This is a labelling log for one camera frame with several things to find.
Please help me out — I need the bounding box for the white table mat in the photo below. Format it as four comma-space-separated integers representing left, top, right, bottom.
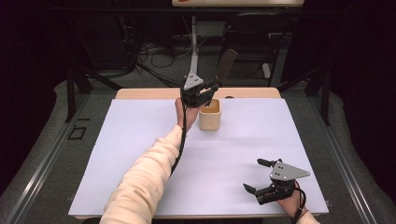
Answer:
68, 98, 330, 217

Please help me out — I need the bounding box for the metal floor rail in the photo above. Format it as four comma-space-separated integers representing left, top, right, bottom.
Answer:
306, 92, 379, 224
5, 92, 92, 224

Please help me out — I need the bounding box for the black floor socket frame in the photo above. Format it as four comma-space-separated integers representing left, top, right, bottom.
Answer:
67, 125, 88, 141

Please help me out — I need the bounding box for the black cleaver knife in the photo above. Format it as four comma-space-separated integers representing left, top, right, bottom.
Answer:
215, 48, 239, 87

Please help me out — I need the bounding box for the wooden table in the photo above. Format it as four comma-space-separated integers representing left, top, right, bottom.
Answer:
74, 87, 325, 220

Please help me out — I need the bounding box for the bundle of floor cables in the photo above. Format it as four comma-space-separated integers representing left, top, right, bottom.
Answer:
122, 17, 195, 89

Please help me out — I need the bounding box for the black chair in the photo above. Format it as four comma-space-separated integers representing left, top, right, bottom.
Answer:
217, 12, 292, 89

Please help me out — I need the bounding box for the white-legged wooden desk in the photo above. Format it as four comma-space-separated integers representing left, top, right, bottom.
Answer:
171, 0, 305, 79

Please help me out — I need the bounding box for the person's right hand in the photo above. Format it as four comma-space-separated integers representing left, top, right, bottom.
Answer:
276, 191, 308, 218

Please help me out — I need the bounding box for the person's left hand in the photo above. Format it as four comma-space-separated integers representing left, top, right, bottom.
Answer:
174, 96, 203, 131

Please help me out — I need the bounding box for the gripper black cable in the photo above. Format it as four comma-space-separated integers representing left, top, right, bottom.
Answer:
169, 101, 189, 175
290, 180, 308, 224

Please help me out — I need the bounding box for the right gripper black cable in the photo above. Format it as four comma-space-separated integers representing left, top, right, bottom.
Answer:
290, 180, 308, 224

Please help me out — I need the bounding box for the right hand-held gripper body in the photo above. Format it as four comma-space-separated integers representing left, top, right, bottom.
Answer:
254, 160, 311, 206

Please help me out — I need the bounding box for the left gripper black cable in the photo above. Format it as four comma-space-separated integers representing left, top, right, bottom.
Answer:
169, 101, 189, 175

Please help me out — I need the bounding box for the beige square cup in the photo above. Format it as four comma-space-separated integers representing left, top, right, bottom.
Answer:
198, 98, 222, 132

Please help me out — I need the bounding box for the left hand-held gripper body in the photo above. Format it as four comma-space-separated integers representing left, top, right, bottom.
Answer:
180, 70, 219, 109

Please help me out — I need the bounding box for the black frame post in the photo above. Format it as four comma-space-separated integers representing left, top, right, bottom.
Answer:
64, 64, 78, 123

